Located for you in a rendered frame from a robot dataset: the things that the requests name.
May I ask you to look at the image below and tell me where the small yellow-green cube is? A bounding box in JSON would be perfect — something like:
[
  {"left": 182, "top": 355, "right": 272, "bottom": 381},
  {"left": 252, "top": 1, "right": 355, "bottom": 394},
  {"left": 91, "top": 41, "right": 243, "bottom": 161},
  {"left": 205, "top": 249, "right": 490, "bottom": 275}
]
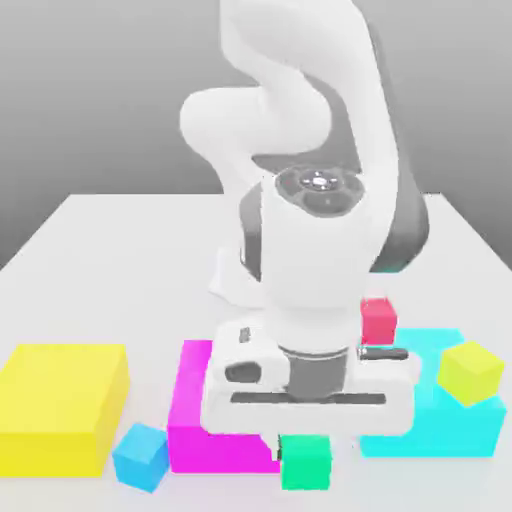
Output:
[{"left": 436, "top": 340, "right": 506, "bottom": 408}]

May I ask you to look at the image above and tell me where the large cyan box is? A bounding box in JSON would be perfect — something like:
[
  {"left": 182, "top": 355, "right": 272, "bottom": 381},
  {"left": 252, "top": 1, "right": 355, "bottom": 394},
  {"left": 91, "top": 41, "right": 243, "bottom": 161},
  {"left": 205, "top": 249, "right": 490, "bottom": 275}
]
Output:
[{"left": 358, "top": 328, "right": 508, "bottom": 458}]

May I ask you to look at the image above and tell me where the small blue cube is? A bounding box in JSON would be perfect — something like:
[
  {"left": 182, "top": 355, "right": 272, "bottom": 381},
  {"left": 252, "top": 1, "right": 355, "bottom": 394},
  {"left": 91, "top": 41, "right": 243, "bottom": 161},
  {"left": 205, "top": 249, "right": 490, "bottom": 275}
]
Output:
[{"left": 111, "top": 422, "right": 170, "bottom": 494}]

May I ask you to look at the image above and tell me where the large magenta box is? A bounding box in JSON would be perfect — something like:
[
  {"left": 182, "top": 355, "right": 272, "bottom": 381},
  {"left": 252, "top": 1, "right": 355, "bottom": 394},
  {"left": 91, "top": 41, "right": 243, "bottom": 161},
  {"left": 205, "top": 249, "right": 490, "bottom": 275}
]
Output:
[{"left": 166, "top": 339, "right": 282, "bottom": 474}]

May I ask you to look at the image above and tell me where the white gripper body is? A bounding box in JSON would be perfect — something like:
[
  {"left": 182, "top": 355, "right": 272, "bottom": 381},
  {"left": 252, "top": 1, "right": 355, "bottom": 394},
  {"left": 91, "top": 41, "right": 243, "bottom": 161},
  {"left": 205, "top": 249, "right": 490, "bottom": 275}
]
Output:
[{"left": 198, "top": 356, "right": 422, "bottom": 438}]

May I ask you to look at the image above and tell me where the small red cube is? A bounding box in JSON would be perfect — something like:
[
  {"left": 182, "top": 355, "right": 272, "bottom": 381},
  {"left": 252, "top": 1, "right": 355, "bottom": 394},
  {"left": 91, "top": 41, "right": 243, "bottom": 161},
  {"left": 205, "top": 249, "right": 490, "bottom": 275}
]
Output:
[{"left": 359, "top": 297, "right": 399, "bottom": 346}]

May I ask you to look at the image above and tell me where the small green cube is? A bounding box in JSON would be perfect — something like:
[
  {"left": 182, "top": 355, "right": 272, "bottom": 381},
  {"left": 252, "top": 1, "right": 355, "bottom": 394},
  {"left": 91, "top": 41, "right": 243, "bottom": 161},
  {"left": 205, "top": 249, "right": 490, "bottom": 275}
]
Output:
[{"left": 278, "top": 434, "right": 333, "bottom": 492}]

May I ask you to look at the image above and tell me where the large yellow box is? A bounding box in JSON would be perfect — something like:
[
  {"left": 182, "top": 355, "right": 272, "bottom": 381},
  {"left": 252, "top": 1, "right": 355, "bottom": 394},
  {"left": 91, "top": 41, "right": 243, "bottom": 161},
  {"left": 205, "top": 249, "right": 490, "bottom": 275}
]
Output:
[{"left": 0, "top": 343, "right": 130, "bottom": 478}]

